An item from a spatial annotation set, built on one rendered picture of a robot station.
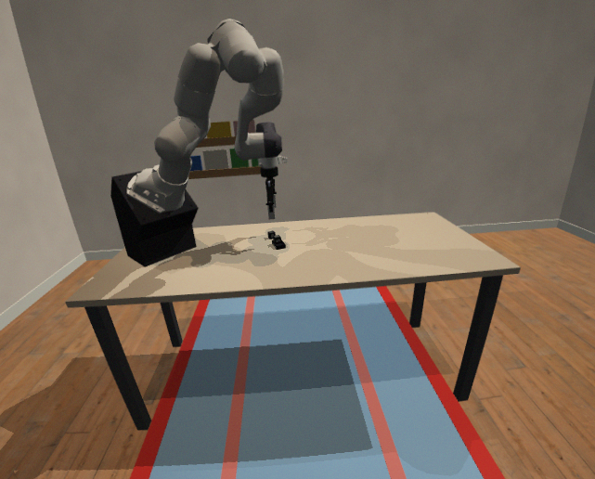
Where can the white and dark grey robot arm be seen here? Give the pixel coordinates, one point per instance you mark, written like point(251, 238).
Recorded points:
point(230, 42)

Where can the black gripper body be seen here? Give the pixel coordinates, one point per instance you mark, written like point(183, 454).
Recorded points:
point(269, 173)

